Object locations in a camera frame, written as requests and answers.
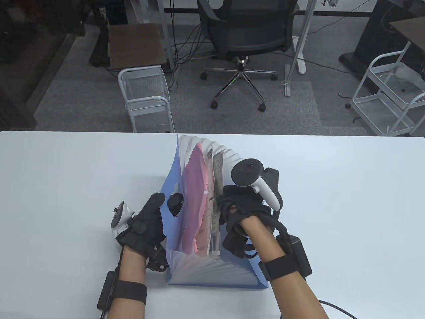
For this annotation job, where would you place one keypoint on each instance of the white black hand controller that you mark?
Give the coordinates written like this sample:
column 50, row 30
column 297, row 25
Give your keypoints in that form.
column 120, row 216
column 247, row 171

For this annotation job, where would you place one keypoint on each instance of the white floor rail strip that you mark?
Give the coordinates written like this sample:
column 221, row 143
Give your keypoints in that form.
column 287, row 81

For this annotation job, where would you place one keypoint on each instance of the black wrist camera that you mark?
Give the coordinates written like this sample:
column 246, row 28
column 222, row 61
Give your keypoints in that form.
column 234, row 244
column 157, row 261

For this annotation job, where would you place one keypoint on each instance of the brown wooden side table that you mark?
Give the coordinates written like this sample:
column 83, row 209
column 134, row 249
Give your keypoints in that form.
column 136, row 43

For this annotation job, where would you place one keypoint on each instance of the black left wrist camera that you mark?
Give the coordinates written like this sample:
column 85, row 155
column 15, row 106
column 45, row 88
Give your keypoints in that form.
column 157, row 261

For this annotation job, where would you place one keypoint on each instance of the white desk leg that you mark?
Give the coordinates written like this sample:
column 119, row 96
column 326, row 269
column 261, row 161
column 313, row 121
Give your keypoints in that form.
column 303, row 40

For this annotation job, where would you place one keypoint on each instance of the dark pedestal base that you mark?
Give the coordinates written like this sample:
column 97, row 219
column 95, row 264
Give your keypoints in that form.
column 372, row 40

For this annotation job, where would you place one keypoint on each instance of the grey photo newspaper material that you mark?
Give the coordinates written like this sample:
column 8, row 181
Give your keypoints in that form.
column 216, row 172

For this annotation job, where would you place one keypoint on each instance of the black mesh office chair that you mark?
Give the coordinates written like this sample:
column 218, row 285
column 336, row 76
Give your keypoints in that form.
column 249, row 33

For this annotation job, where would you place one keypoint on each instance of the person's right hand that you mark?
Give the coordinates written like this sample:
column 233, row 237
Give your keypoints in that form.
column 239, row 206

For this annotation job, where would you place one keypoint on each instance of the black metal stand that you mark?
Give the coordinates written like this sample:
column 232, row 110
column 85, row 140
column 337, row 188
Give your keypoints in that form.
column 99, row 33

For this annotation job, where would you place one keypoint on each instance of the white black right hand controller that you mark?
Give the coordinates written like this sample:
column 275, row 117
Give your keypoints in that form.
column 247, row 171

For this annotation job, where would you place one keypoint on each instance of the brown desk corner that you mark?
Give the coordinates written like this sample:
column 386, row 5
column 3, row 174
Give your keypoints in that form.
column 410, row 28

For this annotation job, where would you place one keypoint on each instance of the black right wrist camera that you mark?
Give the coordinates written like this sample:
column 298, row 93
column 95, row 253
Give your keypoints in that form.
column 234, row 244

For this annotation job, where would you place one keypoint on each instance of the person's right forearm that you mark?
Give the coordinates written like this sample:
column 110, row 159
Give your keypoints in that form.
column 292, row 289

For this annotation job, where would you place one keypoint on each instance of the white printed chart sheet material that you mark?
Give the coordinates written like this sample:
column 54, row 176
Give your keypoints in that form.
column 209, row 212

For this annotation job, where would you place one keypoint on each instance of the pink paper envelope material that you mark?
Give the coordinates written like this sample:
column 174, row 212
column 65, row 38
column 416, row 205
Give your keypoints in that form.
column 194, row 199

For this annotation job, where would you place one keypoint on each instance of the person's left hand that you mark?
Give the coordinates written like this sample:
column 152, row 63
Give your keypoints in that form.
column 146, row 229

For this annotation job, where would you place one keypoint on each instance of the person's left forearm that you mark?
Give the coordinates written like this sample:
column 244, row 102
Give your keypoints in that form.
column 129, row 269

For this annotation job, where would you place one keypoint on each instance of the white black left hand controller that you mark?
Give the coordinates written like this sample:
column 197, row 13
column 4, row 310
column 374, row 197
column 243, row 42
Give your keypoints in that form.
column 120, row 216

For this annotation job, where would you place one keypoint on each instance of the clear plastic bag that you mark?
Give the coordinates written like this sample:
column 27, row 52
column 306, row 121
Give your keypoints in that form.
column 406, row 74

